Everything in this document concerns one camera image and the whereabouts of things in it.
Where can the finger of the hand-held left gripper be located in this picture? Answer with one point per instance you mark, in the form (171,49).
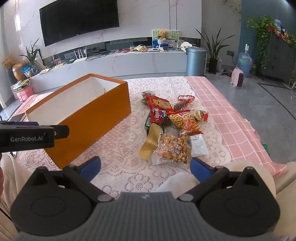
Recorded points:
(62,132)
(24,123)

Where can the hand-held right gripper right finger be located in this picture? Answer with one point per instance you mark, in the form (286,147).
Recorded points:
(200,168)

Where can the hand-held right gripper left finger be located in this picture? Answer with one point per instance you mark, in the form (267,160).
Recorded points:
(91,165)

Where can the small clear barcode packet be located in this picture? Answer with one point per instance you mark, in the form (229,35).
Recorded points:
(198,144)

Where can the orange cardboard box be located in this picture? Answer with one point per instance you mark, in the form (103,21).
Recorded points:
(92,120)

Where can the orange stick snack bag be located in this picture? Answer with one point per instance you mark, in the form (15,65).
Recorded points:
(185,122)

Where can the small clear pastry packet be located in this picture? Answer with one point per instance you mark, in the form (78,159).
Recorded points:
(198,115)

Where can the tan vacuum packet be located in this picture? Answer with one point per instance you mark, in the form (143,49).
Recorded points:
(150,141)

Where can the red-topped jujube packet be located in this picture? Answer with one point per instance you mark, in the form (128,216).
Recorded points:
(182,105)

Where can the red cartoon snack bag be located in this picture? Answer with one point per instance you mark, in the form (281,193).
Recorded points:
(159,109)

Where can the green candy bag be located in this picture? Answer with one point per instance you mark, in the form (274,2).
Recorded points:
(145,98)

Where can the pink storage box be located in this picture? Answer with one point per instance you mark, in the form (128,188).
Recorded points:
(24,93)

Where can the white lace tablecloth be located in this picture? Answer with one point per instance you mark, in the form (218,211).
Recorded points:
(129,166)

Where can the stack of papers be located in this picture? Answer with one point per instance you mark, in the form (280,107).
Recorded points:
(22,84)

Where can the person's left leg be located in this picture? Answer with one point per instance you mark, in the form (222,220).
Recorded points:
(11,180)

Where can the golden vase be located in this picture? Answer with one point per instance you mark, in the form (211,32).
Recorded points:
(18,71)

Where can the dried flower bunch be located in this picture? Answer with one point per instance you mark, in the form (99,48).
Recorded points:
(8,61)

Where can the pink checked tablecloth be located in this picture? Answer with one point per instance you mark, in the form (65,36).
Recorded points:
(219,104)

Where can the green plant in glass vase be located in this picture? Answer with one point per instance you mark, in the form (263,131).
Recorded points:
(31,55)

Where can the white router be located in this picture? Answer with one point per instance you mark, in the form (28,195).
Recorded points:
(78,59)

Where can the pink space heater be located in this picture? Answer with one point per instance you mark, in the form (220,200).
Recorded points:
(238,77)

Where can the white marble television cabinet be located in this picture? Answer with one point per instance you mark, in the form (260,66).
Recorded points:
(138,62)

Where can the blue-grey pedal trash can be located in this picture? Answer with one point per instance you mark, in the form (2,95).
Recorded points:
(195,62)

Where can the pile of snack packets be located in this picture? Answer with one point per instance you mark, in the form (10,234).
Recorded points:
(138,48)

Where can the blue water jug with pump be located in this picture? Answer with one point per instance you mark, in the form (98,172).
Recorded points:
(244,62)

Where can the long-leaf potted plant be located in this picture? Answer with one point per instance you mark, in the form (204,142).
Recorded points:
(214,46)

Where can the white kitchen scale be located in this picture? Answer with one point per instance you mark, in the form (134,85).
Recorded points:
(153,49)

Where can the dark grey drawer cabinet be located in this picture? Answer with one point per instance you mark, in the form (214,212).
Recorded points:
(279,60)

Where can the brown teddy bear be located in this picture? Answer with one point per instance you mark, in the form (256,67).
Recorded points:
(162,34)

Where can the trailing ivy plant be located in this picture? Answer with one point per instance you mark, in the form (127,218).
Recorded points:
(262,34)

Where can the row of small ornaments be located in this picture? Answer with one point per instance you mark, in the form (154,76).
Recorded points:
(285,32)

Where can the hanging vine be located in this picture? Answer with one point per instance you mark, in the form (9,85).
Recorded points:
(234,7)

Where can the black wall television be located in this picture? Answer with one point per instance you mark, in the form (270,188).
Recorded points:
(78,20)

